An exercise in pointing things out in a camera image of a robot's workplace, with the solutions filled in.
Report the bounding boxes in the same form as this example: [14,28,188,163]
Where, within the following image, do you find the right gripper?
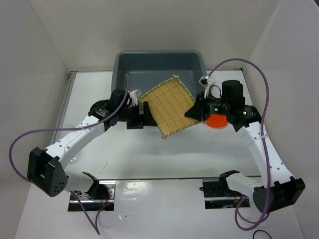
[184,90,230,120]

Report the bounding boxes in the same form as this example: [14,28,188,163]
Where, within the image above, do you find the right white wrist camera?
[198,75,215,99]

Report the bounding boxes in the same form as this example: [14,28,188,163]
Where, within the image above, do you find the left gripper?
[118,102,158,130]

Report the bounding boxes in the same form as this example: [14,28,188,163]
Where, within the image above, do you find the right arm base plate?
[199,178,243,209]

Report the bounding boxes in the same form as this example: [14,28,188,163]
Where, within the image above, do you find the clear plastic cup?
[69,153,78,164]

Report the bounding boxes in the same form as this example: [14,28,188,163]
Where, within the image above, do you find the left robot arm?
[27,89,157,199]

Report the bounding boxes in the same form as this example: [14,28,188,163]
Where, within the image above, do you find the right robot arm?
[184,76,306,213]

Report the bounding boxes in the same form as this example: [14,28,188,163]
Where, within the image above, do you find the grey plastic bin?
[112,50,206,97]

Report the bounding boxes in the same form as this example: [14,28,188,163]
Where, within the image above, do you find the orange plastic plate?
[205,114,228,129]

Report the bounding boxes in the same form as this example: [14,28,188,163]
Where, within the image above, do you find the bamboo mat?
[139,75,200,139]

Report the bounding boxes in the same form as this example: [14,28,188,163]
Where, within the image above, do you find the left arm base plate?
[75,180,116,212]

